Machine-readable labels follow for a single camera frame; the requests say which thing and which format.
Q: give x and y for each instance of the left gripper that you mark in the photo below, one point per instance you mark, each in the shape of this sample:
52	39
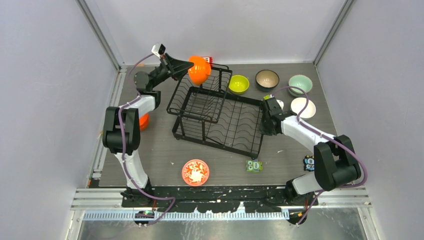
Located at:
179	68

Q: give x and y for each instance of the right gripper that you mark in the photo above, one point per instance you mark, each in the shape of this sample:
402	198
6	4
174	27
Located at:
263	130

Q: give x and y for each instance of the orange bowl top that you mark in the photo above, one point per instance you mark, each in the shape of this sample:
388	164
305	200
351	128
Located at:
200	71

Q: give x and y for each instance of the white ribbed bowl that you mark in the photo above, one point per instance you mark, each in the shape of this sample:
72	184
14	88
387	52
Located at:
300	103

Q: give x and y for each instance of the pale green ringed bowl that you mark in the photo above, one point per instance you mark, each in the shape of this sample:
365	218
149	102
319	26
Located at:
295	94

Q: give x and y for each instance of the floral pale green bowl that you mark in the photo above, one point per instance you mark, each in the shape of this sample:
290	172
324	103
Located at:
300	81

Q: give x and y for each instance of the yellow green bowl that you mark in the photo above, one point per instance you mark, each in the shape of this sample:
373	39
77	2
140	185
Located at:
238	84

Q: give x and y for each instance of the black wire dish rack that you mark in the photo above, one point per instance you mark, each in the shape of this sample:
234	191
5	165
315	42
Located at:
209	115

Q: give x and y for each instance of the orange bowl shelf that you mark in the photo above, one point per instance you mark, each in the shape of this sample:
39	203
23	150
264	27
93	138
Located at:
143	127
144	120

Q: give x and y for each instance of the white red patterned bowl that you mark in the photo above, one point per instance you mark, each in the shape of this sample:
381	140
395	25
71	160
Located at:
195	172

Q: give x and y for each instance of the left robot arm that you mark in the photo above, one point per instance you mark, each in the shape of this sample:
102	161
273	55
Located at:
121	129

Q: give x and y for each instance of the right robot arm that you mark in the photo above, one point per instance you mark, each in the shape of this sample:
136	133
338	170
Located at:
335	163

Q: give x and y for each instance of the red toy brick block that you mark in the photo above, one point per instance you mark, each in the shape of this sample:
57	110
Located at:
208	59

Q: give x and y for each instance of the green owl number tile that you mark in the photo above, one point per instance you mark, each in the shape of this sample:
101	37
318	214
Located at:
254	166

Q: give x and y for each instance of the blue owl number tile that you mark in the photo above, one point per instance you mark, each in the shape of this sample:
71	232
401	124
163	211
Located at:
309	163

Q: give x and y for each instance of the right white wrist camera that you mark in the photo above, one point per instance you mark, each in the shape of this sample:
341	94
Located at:
280	103

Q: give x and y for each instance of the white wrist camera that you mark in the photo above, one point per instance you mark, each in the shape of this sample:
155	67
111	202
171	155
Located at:
158	49
280	103

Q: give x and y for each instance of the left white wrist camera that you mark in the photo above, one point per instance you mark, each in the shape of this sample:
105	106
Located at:
158	49

